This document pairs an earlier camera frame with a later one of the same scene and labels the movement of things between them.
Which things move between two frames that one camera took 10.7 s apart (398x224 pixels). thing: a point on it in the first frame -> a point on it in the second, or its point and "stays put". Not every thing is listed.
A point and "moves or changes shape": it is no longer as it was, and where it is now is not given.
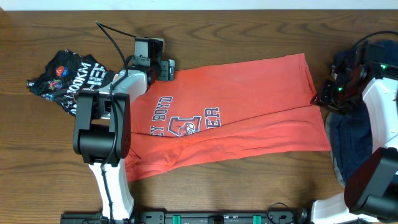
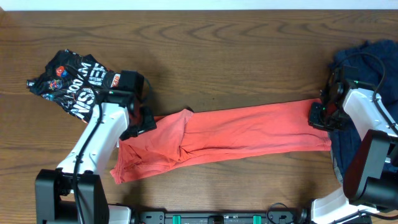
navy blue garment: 349,135 stays put
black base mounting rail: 186,217 stays put
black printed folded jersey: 68,73 stays put
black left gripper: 166,70 -> 142,123
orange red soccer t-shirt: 224,114 moves or changes shape
